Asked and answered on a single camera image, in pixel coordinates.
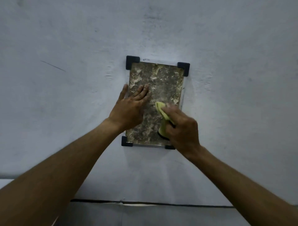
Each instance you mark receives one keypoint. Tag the person's left thumb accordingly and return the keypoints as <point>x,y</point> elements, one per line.
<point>123,92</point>

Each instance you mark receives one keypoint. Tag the person's left middle finger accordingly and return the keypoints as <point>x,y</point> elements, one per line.
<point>142,92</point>

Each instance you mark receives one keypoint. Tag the person's left forearm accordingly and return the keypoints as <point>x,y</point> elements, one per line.
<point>58,172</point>

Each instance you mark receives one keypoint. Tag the person's right forearm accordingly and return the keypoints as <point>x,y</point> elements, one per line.
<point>235,188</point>

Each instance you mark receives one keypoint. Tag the person's right hand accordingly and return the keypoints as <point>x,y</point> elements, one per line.
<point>184,132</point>

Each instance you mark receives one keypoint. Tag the person's right thumb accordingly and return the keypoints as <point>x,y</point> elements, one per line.
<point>169,133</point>

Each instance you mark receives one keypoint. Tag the person's left hand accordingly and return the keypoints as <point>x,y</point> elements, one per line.
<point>127,111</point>

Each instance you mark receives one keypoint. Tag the stained mirror panel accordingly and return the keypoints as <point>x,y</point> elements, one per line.
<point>158,81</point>

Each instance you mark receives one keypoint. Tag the yellow-green scrubber with black base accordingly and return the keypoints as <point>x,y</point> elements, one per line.
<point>163,116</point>

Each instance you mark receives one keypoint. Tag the black corner bracket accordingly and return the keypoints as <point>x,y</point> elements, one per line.
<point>185,67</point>
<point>169,147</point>
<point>124,142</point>
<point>130,61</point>

